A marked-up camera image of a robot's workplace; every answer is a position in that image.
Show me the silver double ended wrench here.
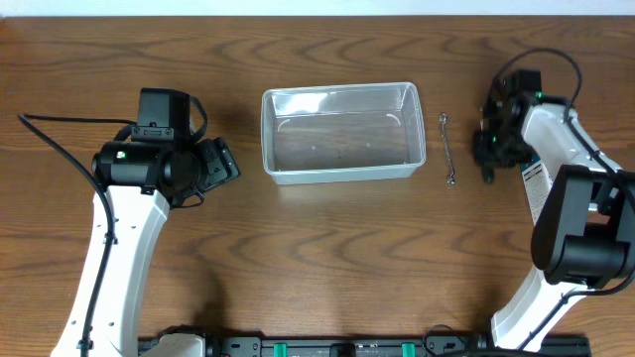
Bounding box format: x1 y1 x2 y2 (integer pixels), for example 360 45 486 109
439 112 455 185

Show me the clear plastic container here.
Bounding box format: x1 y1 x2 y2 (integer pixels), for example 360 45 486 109
261 82 427 185

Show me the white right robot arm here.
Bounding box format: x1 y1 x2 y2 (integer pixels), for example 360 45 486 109
472 69 634 352

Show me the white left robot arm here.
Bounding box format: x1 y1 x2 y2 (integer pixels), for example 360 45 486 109
53 88 240 356

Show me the blue white cardboard box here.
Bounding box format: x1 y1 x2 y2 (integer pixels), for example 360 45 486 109
520 154 553 224

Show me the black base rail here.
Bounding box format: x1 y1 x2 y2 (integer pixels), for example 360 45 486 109
138 324 592 357

